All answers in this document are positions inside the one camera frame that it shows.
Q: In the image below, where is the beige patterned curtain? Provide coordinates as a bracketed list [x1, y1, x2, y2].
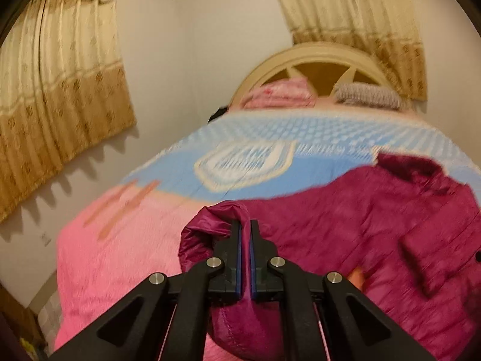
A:
[0, 0, 138, 223]
[263, 0, 429, 101]

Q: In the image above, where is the blue and pink printed blanket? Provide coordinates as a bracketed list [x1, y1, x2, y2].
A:
[54, 110, 481, 361]

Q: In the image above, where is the brown wooden furniture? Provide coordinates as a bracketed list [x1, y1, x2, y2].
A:
[0, 281, 50, 361]

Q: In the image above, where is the pink folded quilt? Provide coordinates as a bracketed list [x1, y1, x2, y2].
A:
[240, 77, 317, 110]

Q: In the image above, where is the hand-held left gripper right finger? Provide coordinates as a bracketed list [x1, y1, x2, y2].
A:
[250, 219, 437, 361]

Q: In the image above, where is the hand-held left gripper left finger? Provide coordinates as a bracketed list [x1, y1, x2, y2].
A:
[49, 219, 244, 361]

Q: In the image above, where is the magenta puffer jacket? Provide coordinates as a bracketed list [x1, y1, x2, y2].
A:
[178, 152, 481, 361]

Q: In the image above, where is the striped pillow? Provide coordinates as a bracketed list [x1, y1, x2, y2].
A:
[334, 82, 403, 112]

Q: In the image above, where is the peach bed sheet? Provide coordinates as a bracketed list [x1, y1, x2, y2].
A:
[315, 97, 427, 123]

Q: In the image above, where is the cream wooden headboard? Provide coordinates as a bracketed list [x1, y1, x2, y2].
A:
[229, 41, 400, 110]

